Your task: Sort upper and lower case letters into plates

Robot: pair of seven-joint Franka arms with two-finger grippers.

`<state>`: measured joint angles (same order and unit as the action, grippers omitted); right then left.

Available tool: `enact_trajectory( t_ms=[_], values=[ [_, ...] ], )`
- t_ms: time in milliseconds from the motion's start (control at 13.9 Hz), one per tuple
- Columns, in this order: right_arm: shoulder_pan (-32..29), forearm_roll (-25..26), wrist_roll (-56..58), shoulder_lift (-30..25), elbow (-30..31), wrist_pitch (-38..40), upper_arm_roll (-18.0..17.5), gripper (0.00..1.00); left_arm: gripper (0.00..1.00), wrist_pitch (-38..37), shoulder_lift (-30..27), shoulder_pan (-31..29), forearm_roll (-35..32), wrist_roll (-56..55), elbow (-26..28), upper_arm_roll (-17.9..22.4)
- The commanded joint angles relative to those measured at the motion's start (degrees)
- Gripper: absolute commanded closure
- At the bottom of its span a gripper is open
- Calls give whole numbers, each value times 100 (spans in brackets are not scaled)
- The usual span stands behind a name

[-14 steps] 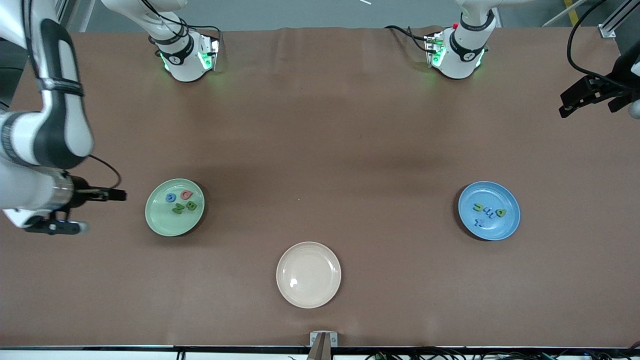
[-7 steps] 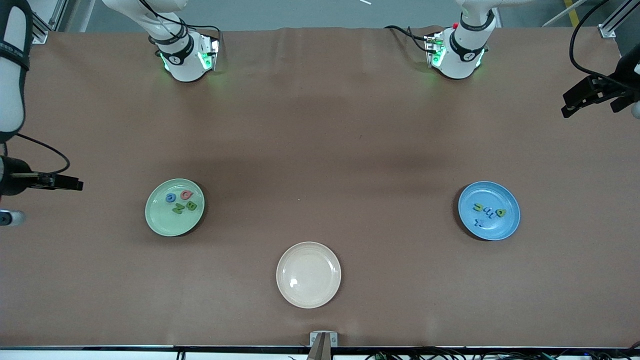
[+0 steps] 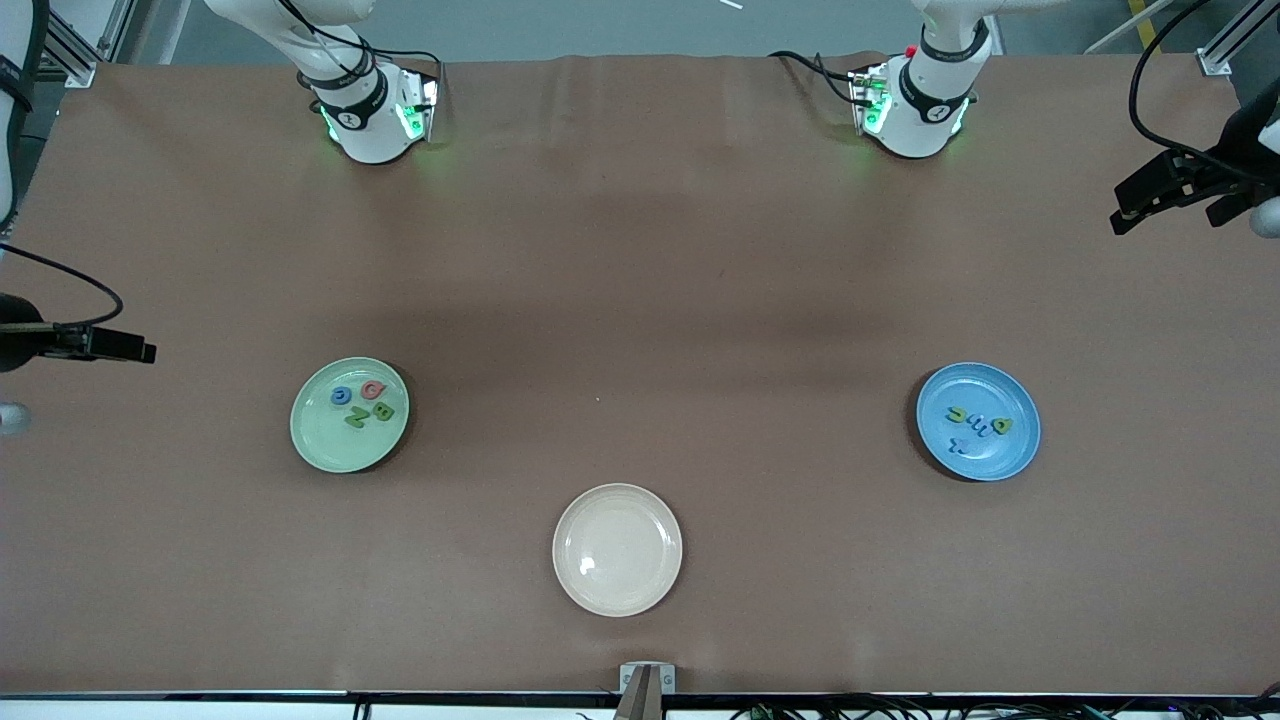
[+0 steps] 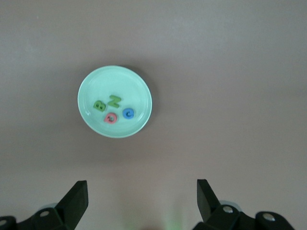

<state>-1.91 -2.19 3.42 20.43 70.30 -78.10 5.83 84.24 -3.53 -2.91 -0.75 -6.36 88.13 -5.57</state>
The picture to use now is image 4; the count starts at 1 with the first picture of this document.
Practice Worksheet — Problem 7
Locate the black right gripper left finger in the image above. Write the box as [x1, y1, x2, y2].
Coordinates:
[0, 180, 89, 230]

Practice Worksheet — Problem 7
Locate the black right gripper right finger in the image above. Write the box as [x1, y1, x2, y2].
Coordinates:
[193, 179, 295, 230]

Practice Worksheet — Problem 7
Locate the pink letter Q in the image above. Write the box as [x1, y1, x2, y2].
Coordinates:
[104, 112, 118, 125]

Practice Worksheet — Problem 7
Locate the green letter B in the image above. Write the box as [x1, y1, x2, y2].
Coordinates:
[93, 100, 107, 113]

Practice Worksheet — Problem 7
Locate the blue letter G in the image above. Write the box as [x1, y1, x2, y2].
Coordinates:
[122, 107, 135, 120]

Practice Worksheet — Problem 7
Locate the green letter N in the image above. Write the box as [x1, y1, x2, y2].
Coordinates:
[107, 95, 123, 109]

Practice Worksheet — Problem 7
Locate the green round plate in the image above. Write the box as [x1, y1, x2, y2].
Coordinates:
[77, 66, 153, 138]

